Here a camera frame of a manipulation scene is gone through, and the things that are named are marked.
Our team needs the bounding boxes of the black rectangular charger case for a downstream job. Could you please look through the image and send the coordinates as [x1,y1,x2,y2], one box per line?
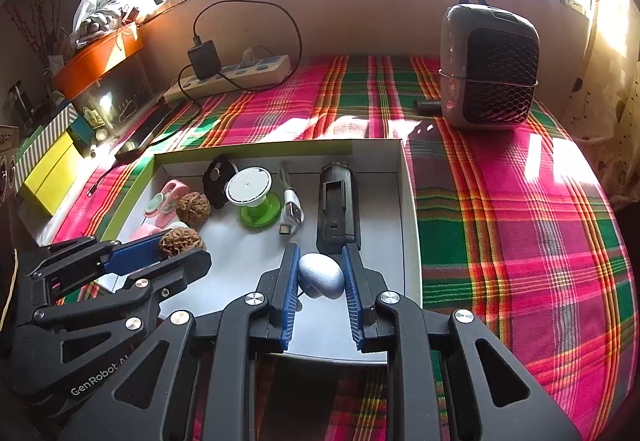
[315,160,362,254]

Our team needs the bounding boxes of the brown walnut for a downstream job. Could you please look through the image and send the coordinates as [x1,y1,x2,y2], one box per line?
[176,192,211,227]
[158,228,207,263]

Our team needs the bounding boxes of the green spool white top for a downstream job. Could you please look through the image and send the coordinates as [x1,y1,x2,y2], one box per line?
[225,166,282,228]

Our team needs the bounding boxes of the cream power strip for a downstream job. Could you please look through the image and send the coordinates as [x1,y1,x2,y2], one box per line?
[164,54,292,103]

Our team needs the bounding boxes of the black charger adapter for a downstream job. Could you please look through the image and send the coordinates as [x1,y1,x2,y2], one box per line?
[187,40,222,79]

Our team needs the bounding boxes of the pale egg-shaped object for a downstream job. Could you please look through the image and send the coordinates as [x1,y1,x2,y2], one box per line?
[298,252,346,300]

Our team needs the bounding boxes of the grey heater black mesh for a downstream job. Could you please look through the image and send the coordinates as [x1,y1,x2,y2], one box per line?
[438,0,541,129]

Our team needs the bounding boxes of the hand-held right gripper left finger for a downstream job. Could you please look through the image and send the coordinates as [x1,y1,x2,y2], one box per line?
[60,243,301,441]

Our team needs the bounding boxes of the pink green plaid blanket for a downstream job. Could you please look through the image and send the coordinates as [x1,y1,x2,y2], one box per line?
[50,52,632,441]

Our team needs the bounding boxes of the yellow box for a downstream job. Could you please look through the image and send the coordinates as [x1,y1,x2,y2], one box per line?
[20,131,81,217]

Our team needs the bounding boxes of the white usb adapter with lanyard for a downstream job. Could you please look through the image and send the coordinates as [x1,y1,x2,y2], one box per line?
[276,165,307,238]

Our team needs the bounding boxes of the pink clip square green pad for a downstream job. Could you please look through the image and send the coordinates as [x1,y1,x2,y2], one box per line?
[131,220,168,239]

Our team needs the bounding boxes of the black phone cable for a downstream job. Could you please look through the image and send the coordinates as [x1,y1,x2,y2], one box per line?
[87,161,118,197]

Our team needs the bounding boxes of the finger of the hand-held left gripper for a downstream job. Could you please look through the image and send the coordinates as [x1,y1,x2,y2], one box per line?
[32,248,213,347]
[15,231,168,309]

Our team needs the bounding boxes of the black phone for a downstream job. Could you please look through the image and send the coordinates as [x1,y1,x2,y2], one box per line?
[116,104,188,162]

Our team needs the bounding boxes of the green white striped box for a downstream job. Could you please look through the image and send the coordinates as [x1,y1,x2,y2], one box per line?
[15,104,76,162]

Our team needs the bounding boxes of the black round disc silver buttons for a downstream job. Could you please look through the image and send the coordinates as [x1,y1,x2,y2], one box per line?
[202,156,238,209]

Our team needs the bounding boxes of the dried branches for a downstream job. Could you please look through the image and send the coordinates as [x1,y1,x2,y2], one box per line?
[5,0,76,67]

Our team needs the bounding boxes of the cream dotted curtain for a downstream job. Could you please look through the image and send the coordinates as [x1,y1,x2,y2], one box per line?
[560,0,640,202]

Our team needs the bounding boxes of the black charger cable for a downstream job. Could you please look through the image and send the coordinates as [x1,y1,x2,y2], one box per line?
[175,0,302,102]

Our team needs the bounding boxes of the pink clip round green pad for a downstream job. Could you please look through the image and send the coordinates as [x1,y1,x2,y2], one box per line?
[144,180,187,218]

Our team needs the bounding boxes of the orange tray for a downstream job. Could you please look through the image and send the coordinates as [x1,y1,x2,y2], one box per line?
[52,26,143,99]

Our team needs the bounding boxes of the shallow green white cardboard box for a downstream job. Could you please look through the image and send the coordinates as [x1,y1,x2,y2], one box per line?
[97,138,425,367]

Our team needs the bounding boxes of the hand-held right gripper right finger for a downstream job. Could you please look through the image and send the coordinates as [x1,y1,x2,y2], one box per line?
[341,243,583,441]

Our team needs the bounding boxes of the crumpled plastic bag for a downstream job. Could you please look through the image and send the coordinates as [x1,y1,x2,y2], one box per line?
[72,0,138,42]

